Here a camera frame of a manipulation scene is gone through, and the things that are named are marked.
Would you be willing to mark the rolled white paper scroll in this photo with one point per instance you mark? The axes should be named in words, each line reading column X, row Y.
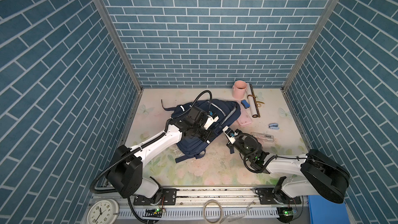
column 252, row 100

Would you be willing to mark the blue whiteboard eraser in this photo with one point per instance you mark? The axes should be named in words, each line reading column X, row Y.
column 245, row 104

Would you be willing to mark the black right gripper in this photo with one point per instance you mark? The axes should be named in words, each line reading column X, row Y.
column 231, row 144

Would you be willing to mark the clear plastic pencil box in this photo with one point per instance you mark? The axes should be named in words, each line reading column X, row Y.
column 263, row 137

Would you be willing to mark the navy blue student backpack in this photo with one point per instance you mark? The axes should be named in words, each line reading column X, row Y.
column 228, row 112

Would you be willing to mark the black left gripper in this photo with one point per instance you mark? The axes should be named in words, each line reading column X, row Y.
column 206, row 136

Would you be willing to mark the white analog wall clock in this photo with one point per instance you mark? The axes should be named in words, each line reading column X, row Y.
column 103, row 212

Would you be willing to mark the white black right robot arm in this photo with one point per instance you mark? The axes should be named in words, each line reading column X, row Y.
column 313, row 173

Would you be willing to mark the blue folder corner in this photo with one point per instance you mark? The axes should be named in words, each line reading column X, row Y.
column 323, row 211

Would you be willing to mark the pink metal bucket cup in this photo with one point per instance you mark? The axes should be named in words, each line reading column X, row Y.
column 239, row 89

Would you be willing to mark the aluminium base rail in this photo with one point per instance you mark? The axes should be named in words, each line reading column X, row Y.
column 206, row 204

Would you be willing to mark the pink pencil case lid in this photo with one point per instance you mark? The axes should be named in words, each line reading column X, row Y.
column 244, row 119

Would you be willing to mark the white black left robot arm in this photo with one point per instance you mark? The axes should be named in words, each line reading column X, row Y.
column 126, row 169

